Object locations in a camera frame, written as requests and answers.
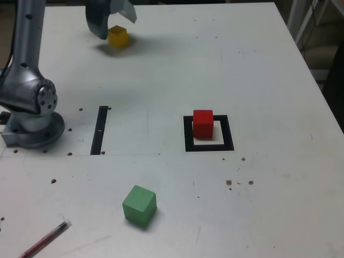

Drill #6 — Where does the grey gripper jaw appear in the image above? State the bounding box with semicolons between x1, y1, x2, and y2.
85;0;112;41
111;0;138;25

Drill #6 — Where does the yellow cube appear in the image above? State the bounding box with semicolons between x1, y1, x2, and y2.
107;25;130;49

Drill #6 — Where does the red cube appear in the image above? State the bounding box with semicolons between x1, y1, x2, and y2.
192;109;214;140

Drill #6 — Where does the green cube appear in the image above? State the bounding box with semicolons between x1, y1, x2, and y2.
122;185;157;228

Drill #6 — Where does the black tape square outline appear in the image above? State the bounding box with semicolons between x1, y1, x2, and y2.
183;114;235;153

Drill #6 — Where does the black tape strip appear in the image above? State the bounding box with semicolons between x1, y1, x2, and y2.
90;105;109;156

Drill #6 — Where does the red pen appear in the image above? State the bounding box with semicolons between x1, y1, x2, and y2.
18;220;72;258

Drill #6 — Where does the white metal frame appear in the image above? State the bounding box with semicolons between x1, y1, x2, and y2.
286;0;332;45

